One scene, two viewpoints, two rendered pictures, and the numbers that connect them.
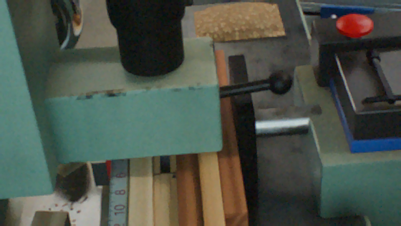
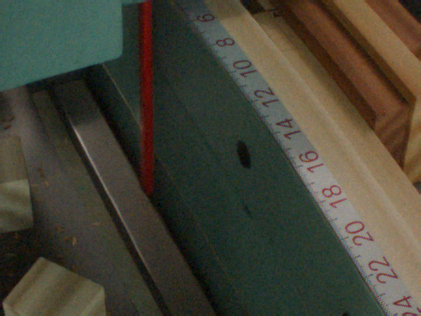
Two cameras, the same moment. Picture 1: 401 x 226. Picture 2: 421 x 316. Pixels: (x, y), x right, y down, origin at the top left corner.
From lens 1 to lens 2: 29 cm
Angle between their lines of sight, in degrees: 22
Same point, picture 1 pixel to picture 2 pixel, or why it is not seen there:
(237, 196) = (407, 23)
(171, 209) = (308, 62)
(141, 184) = (244, 29)
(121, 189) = (224, 38)
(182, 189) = (316, 27)
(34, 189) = (89, 52)
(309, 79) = not seen: outside the picture
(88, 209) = (25, 134)
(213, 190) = (371, 20)
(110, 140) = not seen: outside the picture
